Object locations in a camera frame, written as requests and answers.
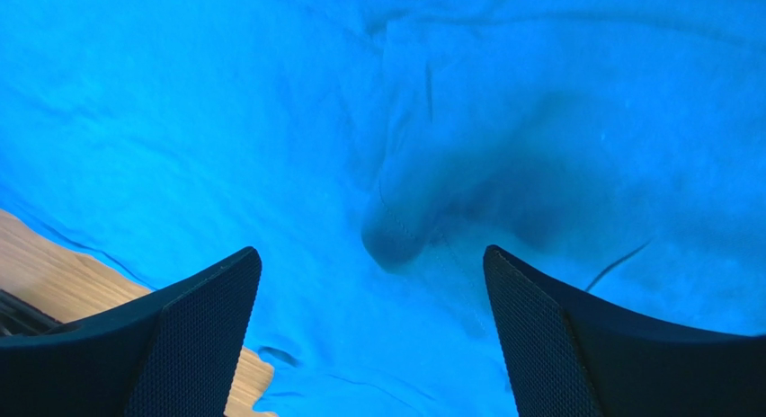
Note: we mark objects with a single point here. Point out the blue t shirt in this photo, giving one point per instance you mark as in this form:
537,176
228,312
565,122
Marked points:
371,150

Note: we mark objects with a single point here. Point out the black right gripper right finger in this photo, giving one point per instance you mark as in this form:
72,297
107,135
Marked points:
570,353

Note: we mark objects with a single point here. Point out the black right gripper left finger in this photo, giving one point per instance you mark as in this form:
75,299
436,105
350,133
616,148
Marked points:
172,352

